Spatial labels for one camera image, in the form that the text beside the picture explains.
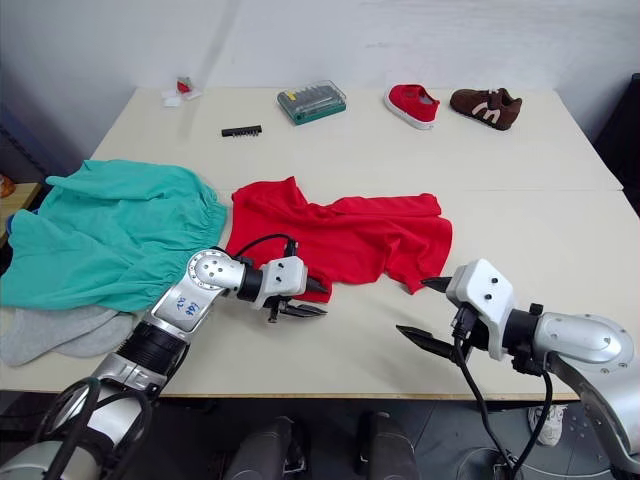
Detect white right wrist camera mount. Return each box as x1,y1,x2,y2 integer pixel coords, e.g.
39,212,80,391
446,258,517,361

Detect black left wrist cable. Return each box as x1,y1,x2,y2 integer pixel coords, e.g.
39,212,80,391
234,233,301,262

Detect black left upper arm cable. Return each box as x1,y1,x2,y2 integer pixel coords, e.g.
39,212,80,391
37,377,154,480

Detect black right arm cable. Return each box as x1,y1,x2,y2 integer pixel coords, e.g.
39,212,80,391
451,305,555,480

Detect brown shoe with white stripes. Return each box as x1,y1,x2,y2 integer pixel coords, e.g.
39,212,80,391
449,87,524,132

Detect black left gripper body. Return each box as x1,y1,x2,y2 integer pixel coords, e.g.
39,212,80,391
267,293,308,324

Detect red and green small packet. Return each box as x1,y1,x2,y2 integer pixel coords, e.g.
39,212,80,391
174,75,204,100

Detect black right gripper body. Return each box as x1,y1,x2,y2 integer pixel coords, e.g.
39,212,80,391
449,305,494,364

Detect white sneaker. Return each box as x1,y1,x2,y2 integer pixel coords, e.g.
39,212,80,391
528,403,569,448

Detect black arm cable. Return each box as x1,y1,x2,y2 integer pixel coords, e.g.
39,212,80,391
451,305,555,480
37,377,154,480

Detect green shorts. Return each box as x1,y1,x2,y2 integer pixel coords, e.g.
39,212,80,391
0,158,229,314

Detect dark rounded shape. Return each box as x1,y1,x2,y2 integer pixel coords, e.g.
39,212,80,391
222,416,307,480

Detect red t-shirt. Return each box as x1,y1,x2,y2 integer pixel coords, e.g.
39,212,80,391
225,175,455,305

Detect wooden side table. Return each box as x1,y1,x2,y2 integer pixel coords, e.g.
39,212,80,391
0,182,44,247

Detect red slip-on shoe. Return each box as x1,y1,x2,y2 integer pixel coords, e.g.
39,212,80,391
383,83,441,132

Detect black bit holder strip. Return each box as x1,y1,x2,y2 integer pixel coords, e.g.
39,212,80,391
221,124,264,139

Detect green screwdriver set box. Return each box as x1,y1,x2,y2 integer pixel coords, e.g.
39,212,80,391
276,79,348,127

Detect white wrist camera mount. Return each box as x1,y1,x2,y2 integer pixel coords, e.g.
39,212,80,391
446,258,517,361
252,256,310,311

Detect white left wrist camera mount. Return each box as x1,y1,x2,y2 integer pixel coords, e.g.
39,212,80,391
252,256,310,311

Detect dark round base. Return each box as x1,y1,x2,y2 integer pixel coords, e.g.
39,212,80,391
457,446,519,480

